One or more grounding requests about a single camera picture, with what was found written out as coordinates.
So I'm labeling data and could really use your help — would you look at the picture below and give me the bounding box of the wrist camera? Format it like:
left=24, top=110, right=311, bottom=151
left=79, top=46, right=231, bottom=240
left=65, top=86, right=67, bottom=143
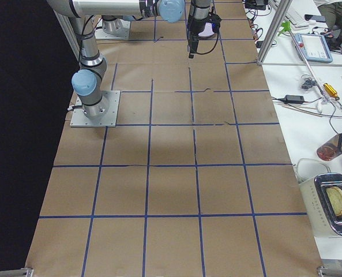
left=198, top=13, right=221, bottom=39

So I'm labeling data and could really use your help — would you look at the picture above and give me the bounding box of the yellow screwdriver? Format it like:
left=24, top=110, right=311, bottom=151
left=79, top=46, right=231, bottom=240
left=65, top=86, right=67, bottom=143
left=323, top=83, right=340, bottom=101

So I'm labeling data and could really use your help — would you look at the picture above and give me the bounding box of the black power adapter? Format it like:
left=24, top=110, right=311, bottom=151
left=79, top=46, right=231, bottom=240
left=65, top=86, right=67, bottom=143
left=284, top=95, right=305, bottom=104

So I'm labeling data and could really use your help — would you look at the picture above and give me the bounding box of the white toaster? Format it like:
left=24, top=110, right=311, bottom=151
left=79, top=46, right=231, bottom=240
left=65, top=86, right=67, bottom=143
left=299, top=173, right=342, bottom=238

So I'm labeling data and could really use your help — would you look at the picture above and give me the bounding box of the toast slice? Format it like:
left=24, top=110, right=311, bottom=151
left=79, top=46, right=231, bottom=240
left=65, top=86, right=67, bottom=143
left=326, top=186, right=342, bottom=216

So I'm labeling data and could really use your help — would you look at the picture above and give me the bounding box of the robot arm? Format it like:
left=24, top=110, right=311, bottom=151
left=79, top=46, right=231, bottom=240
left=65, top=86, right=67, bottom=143
left=48, top=1, right=185, bottom=119
left=102, top=15, right=135, bottom=36

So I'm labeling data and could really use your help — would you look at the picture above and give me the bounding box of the glass jar black lid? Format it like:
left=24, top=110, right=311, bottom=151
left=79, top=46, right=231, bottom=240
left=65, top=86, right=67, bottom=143
left=317, top=133, right=342, bottom=161

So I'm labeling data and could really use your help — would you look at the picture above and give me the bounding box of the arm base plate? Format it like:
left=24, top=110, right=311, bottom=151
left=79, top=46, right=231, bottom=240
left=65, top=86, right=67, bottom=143
left=70, top=91, right=121, bottom=128
left=95, top=18, right=131, bottom=40

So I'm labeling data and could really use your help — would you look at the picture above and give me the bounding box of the blue teach pendant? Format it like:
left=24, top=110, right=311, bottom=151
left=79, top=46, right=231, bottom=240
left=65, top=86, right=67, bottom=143
left=294, top=33, right=333, bottom=63

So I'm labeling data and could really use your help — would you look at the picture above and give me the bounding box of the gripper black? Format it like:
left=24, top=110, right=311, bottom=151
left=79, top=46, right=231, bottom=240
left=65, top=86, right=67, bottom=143
left=187, top=17, right=208, bottom=59

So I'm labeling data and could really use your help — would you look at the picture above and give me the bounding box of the aluminium frame post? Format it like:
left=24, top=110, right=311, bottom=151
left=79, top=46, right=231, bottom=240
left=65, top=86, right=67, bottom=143
left=257, top=0, right=292, bottom=65

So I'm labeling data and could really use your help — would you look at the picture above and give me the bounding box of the green reacher grabber tool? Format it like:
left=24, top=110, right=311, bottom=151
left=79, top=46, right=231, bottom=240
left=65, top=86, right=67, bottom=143
left=277, top=20, right=342, bottom=111

